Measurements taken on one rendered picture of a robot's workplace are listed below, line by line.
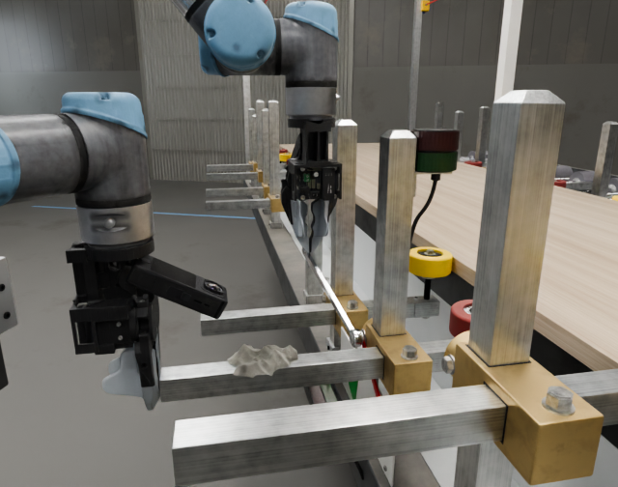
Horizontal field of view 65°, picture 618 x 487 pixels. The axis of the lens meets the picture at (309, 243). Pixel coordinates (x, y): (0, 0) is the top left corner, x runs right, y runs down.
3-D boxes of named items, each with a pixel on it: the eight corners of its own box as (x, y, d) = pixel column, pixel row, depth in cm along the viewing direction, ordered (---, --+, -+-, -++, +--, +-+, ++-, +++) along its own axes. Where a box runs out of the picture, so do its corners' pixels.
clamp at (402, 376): (392, 401, 59) (394, 364, 58) (359, 348, 72) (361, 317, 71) (435, 395, 60) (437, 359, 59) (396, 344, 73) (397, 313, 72)
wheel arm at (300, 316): (202, 341, 83) (200, 318, 82) (202, 332, 86) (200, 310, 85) (438, 320, 91) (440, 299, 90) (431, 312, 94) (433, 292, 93)
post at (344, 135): (333, 374, 94) (337, 120, 81) (329, 365, 98) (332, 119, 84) (351, 372, 95) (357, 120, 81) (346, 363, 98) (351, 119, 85)
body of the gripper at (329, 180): (292, 206, 70) (291, 120, 67) (284, 194, 78) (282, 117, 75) (343, 204, 71) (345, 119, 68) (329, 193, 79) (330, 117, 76)
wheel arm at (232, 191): (207, 199, 200) (206, 188, 199) (207, 197, 204) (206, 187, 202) (309, 195, 208) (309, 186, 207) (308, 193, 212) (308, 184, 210)
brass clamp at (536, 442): (521, 489, 33) (531, 425, 31) (435, 381, 46) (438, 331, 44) (601, 475, 34) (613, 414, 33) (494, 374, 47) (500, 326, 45)
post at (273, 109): (271, 229, 188) (268, 100, 174) (270, 227, 191) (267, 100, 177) (280, 229, 188) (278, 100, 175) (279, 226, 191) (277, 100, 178)
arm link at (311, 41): (276, 9, 71) (333, 10, 72) (277, 88, 74) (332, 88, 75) (280, -2, 63) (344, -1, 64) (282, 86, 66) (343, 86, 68)
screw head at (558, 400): (554, 417, 32) (557, 402, 32) (534, 399, 34) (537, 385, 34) (582, 414, 33) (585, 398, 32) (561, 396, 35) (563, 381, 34)
